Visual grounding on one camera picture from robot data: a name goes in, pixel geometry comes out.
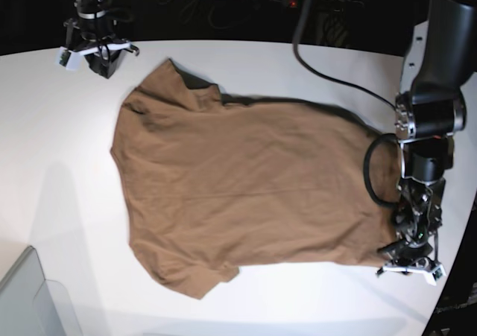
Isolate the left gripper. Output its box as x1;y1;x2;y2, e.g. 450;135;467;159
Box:
376;235;442;280

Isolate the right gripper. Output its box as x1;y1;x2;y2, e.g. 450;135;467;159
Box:
61;17;140;79

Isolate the brown t-shirt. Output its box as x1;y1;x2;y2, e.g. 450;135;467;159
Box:
111;60;396;299

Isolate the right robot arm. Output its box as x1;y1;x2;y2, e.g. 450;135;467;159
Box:
56;0;139;79

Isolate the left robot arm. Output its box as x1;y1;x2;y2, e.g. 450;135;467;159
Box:
362;0;476;285

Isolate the black power strip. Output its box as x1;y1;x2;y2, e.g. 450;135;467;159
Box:
269;0;365;12

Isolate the grey plastic bin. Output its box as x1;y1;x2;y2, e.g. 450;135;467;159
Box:
1;246;83;335

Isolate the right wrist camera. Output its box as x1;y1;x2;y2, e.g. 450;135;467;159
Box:
55;47;83;71

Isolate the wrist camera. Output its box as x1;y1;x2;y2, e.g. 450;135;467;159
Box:
425;264;447;286
55;47;83;71

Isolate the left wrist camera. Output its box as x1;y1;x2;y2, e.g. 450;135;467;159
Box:
425;264;447;286

